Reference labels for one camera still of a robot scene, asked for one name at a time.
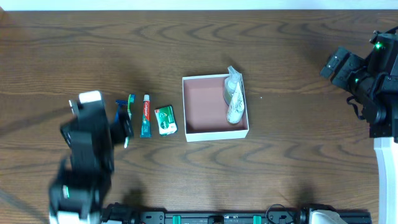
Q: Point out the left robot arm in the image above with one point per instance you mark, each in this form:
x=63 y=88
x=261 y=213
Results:
x=77 y=193

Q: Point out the clear pump sanitizer bottle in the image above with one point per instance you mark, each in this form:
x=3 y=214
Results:
x=230 y=83

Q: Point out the green soap packet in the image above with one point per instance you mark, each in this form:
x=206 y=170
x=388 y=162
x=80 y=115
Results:
x=166 y=120

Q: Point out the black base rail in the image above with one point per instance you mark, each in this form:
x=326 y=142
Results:
x=276 y=213

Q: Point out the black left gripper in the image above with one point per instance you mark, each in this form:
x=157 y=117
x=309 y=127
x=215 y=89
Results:
x=117 y=132

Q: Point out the Colgate toothpaste tube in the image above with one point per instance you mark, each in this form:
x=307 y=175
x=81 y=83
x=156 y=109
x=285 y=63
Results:
x=145 y=126

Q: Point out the blue disposable razor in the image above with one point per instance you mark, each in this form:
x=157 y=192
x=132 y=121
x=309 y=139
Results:
x=117 y=107

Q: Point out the white lotion tube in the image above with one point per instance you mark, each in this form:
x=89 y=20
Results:
x=236 y=106

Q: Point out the green white toothbrush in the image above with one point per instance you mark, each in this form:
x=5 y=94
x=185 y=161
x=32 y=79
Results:
x=130 y=102

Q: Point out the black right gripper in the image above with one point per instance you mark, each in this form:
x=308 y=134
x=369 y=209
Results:
x=337 y=66

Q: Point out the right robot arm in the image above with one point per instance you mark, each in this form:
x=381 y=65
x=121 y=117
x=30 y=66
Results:
x=372 y=84

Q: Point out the white open cardboard box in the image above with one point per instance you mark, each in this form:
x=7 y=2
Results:
x=205 y=110

